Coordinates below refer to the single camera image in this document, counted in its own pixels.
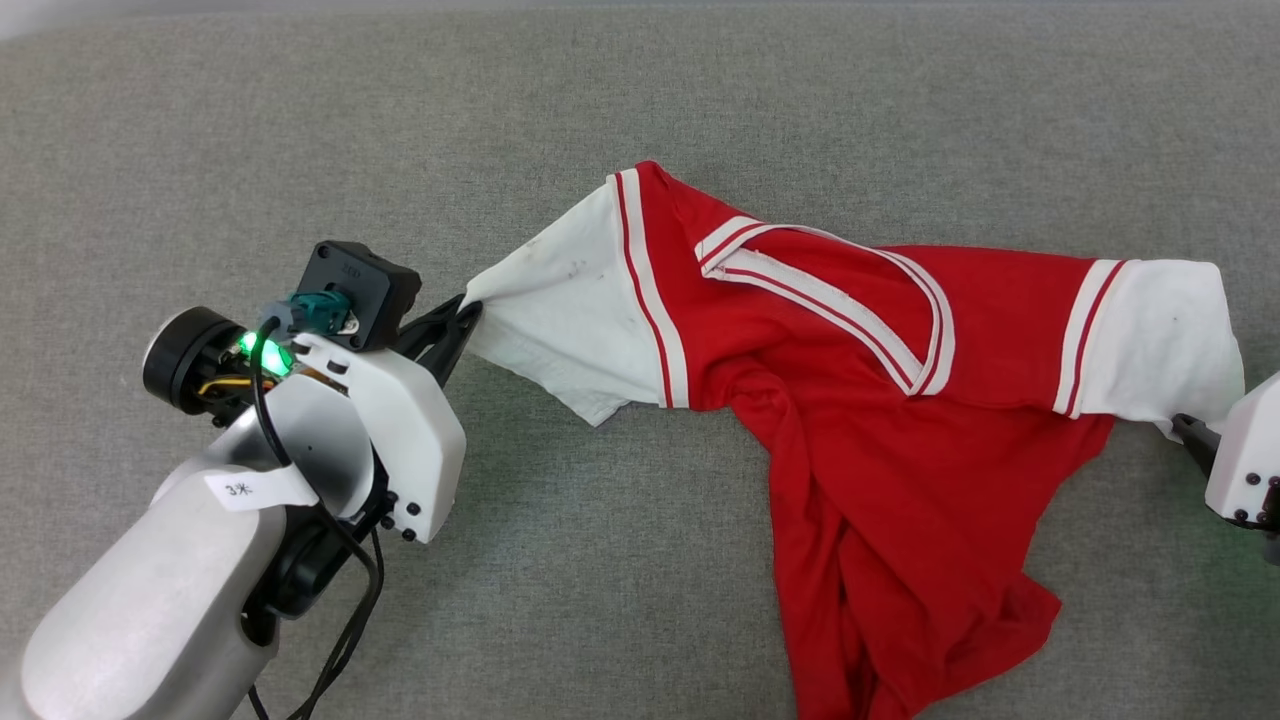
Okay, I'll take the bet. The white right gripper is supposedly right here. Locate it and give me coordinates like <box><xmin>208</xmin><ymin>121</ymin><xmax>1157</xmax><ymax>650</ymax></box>
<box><xmin>1172</xmin><ymin>372</ymin><xmax>1280</xmax><ymax>532</ymax></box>

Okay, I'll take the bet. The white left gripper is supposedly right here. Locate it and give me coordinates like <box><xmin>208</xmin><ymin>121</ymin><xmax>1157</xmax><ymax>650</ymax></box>
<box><xmin>290</xmin><ymin>295</ymin><xmax>485</xmax><ymax>545</ymax></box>

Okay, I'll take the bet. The red and white shirt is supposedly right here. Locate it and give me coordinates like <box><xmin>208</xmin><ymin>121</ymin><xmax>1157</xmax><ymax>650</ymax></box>
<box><xmin>462</xmin><ymin>160</ymin><xmax>1247</xmax><ymax>720</ymax></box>

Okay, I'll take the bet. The white paper label tag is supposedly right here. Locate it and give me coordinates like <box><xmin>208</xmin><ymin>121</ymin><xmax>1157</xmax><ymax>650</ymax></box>
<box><xmin>204</xmin><ymin>464</ymin><xmax>320</xmax><ymax>514</ymax></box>

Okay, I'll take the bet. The grey fabric sofa seat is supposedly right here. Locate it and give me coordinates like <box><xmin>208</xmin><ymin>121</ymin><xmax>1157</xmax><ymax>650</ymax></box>
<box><xmin>0</xmin><ymin>0</ymin><xmax>1280</xmax><ymax>720</ymax></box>

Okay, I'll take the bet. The teal cable connector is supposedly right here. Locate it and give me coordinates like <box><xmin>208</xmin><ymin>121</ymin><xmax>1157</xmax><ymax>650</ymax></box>
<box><xmin>260</xmin><ymin>288</ymin><xmax>353</xmax><ymax>337</ymax></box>

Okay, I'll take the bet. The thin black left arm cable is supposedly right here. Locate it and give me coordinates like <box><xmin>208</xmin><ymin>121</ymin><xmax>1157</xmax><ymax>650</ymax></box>
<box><xmin>245</xmin><ymin>318</ymin><xmax>387</xmax><ymax>720</ymax></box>

